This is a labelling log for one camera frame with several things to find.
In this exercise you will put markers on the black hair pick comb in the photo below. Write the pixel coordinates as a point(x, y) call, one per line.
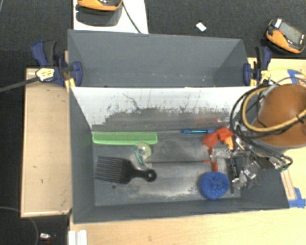
point(114, 169)

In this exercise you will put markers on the black cylinder on white bracket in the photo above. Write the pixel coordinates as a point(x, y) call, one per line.
point(231, 168)

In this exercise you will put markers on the green comb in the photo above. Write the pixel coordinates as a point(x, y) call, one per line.
point(125, 138)

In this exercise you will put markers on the blue round scouring pad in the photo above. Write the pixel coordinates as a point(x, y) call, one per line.
point(214, 185)

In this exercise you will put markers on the blue pen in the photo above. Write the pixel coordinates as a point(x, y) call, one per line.
point(193, 131)

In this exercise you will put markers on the orange-red crumpled cloth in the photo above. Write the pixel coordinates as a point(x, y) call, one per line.
point(214, 138)

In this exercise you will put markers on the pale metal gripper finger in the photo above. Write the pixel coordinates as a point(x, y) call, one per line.
point(242, 179)
point(222, 155)

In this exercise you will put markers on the pale wood board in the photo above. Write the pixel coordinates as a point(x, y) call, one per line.
point(46, 149)

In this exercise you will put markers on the small red-orange tool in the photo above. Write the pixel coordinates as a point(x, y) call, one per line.
point(214, 166)

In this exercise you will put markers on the grey metal bin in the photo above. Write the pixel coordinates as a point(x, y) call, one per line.
point(153, 60)

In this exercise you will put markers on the clear plastic tape dispenser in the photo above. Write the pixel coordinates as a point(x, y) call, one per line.
point(142, 152)

